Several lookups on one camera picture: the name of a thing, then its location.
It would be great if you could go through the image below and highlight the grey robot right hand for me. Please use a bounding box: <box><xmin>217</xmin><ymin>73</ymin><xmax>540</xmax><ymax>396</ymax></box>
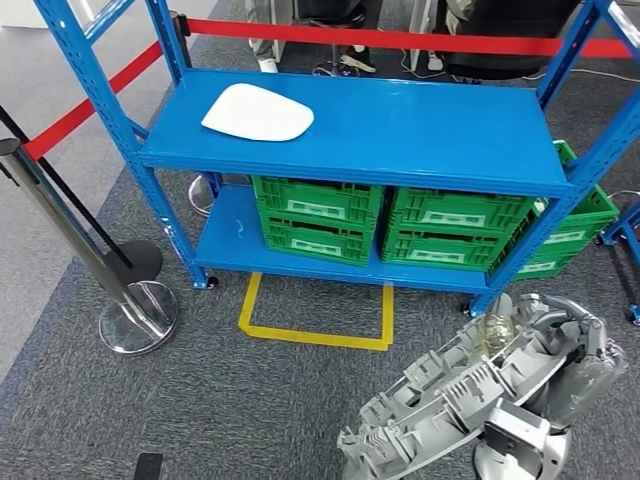
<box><xmin>528</xmin><ymin>294</ymin><xmax>629</xmax><ymax>433</ymax></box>

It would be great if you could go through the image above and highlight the green plastic crate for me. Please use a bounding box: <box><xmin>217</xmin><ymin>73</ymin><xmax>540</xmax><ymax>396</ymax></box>
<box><xmin>387</xmin><ymin>187</ymin><xmax>537</xmax><ymax>236</ymax></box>
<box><xmin>251</xmin><ymin>174</ymin><xmax>385</xmax><ymax>228</ymax></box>
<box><xmin>379</xmin><ymin>223</ymin><xmax>507</xmax><ymax>273</ymax></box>
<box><xmin>487</xmin><ymin>221</ymin><xmax>601</xmax><ymax>283</ymax></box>
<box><xmin>259</xmin><ymin>215</ymin><xmax>377</xmax><ymax>268</ymax></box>
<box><xmin>532</xmin><ymin>140</ymin><xmax>621</xmax><ymax>243</ymax></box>

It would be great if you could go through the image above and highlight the person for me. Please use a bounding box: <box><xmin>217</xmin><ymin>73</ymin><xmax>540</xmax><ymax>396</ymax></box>
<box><xmin>427</xmin><ymin>0</ymin><xmax>476</xmax><ymax>73</ymax></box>
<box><xmin>297</xmin><ymin>0</ymin><xmax>386</xmax><ymax>75</ymax></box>
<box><xmin>247</xmin><ymin>0</ymin><xmax>281</xmax><ymax>75</ymax></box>

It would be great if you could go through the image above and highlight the white desk panel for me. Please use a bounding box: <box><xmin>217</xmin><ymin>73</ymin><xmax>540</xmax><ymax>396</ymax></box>
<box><xmin>408</xmin><ymin>0</ymin><xmax>440</xmax><ymax>72</ymax></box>
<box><xmin>269</xmin><ymin>0</ymin><xmax>297</xmax><ymax>64</ymax></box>

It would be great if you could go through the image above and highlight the red barrier belt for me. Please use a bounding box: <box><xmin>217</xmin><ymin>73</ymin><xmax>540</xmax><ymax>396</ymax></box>
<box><xmin>22</xmin><ymin>40</ymin><xmax>166</xmax><ymax>162</ymax></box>
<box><xmin>186</xmin><ymin>17</ymin><xmax>634</xmax><ymax>60</ymax></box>

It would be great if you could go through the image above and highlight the black round stool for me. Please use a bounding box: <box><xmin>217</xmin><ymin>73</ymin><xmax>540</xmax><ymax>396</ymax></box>
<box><xmin>309</xmin><ymin>9</ymin><xmax>368</xmax><ymax>78</ymax></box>

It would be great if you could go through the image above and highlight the white curved plastic cover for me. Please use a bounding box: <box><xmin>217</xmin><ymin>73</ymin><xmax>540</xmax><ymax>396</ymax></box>
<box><xmin>201</xmin><ymin>82</ymin><xmax>315</xmax><ymax>143</ymax></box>

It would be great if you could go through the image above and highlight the robot foot plate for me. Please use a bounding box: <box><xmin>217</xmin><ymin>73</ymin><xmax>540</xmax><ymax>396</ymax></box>
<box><xmin>134</xmin><ymin>453</ymin><xmax>165</xmax><ymax>480</ymax></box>

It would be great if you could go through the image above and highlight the white floor cable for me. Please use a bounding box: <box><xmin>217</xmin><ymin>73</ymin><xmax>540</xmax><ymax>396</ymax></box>
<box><xmin>522</xmin><ymin>66</ymin><xmax>640</xmax><ymax>85</ymax></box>
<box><xmin>397</xmin><ymin>44</ymin><xmax>454</xmax><ymax>82</ymax></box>

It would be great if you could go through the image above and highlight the chrome stanchion post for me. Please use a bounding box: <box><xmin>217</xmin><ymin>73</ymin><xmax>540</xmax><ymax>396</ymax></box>
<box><xmin>0</xmin><ymin>137</ymin><xmax>180</xmax><ymax>357</ymax></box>

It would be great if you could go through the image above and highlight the stanchion post with black head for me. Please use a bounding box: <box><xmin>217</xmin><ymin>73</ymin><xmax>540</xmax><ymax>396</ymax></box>
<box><xmin>170</xmin><ymin>9</ymin><xmax>223</xmax><ymax>219</ymax></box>

